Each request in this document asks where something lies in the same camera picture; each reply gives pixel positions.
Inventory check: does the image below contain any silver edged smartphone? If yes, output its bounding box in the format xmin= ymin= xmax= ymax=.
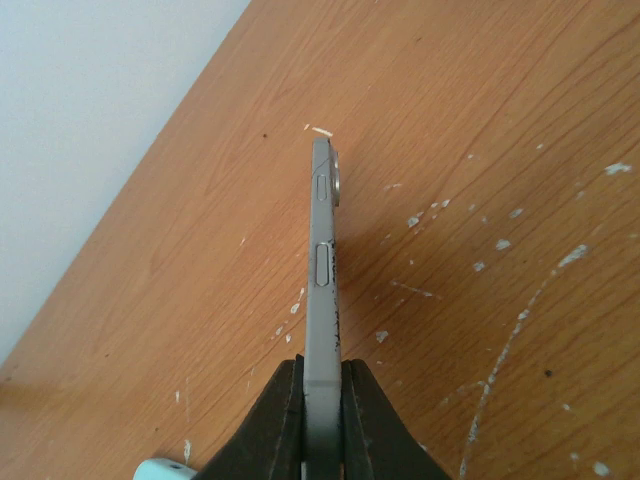
xmin=301 ymin=138 xmax=342 ymax=479

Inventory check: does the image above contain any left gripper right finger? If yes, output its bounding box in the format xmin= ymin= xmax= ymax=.
xmin=341 ymin=359 xmax=448 ymax=480

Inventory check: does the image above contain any light blue phone case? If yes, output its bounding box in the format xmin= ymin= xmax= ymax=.
xmin=133 ymin=458 xmax=197 ymax=480

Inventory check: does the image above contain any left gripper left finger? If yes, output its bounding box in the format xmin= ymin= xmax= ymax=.
xmin=195 ymin=355 xmax=304 ymax=480

